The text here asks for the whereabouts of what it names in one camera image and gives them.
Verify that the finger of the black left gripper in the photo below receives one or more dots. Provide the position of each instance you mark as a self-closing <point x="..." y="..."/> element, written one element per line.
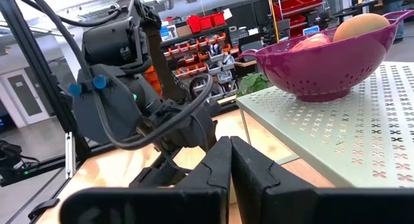
<point x="161" y="175"/>

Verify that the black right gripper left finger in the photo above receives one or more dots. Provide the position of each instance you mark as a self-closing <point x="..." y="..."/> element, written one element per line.
<point x="145" y="206"/>

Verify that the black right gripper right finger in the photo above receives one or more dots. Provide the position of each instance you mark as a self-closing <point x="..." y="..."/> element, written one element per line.
<point x="291" y="208"/>

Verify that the purple plastic colander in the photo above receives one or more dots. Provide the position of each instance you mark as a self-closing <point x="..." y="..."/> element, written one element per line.
<point x="323" y="72"/>

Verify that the red-orange toy peach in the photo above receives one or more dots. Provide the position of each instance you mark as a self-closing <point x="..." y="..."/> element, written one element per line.
<point x="312" y="42"/>

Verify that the brown toy kiwi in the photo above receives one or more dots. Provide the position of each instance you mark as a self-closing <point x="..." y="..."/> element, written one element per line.
<point x="360" y="26"/>

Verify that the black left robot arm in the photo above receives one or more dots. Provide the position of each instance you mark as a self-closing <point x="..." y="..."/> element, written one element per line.
<point x="106" y="114"/>

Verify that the parts organizer rack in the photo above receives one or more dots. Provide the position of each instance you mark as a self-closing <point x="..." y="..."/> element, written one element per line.
<point x="207" y="62"/>

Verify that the green plant in white pot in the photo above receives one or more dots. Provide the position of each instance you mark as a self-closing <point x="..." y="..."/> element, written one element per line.
<point x="254" y="83"/>

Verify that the pale green perforated metal shelf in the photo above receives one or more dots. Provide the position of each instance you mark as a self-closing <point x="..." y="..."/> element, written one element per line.
<point x="323" y="136"/>

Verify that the red storage bins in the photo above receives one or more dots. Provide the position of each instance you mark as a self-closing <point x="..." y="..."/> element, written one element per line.
<point x="205" y="22"/>

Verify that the black device with green light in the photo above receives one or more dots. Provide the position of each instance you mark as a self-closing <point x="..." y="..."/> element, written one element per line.
<point x="9" y="159"/>

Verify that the white door with window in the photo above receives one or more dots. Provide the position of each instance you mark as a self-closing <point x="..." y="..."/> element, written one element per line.
<point x="26" y="97"/>

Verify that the rack with red bins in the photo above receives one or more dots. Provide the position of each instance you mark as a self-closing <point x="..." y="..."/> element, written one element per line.
<point x="297" y="5"/>

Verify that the person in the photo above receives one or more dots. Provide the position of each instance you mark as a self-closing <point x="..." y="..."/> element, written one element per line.
<point x="393" y="7"/>

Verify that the white metal bracket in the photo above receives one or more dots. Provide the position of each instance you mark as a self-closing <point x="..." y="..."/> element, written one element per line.
<point x="70" y="156"/>

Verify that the black metal table frame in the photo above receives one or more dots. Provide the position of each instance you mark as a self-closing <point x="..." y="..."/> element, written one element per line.
<point x="35" y="55"/>

